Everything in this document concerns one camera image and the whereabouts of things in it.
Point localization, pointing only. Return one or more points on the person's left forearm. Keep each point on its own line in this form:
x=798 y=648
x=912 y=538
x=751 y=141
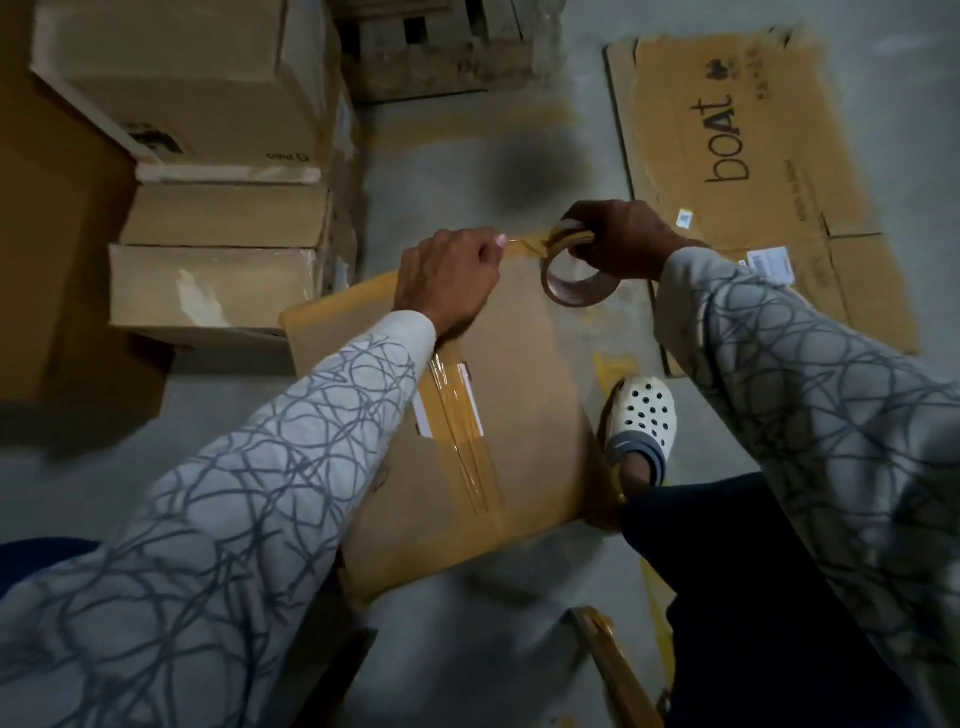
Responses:
x=210 y=540

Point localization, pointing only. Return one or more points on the brown plastic-wrapped stool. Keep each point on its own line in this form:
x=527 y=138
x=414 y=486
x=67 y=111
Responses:
x=608 y=668

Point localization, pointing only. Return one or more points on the person's right hand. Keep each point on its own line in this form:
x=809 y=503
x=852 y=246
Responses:
x=630 y=237

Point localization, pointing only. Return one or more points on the person's right white clog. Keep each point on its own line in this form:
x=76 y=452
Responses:
x=642 y=420

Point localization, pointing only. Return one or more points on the person's blue trousers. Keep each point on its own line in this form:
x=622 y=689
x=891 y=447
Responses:
x=750 y=600

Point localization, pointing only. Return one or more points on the person's left hand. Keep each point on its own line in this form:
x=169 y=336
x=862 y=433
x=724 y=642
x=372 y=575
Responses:
x=447 y=278

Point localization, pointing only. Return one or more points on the brown packing tape roll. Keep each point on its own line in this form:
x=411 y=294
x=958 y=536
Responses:
x=578 y=278

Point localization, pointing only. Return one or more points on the large black-label cardboard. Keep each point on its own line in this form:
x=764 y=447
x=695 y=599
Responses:
x=60 y=255

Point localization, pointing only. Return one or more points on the brown cardboard sheet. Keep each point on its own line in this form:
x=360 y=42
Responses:
x=750 y=135

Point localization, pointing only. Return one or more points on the small cardboard box being taped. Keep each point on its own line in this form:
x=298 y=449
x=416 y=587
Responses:
x=225 y=255
x=510 y=435

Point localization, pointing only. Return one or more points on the person's right forearm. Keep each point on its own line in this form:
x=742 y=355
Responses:
x=840 y=450

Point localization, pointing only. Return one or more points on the wooden pallet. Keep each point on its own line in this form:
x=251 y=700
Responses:
x=443 y=45

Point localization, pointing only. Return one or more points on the cardboard box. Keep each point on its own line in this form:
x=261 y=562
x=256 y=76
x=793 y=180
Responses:
x=195 y=75

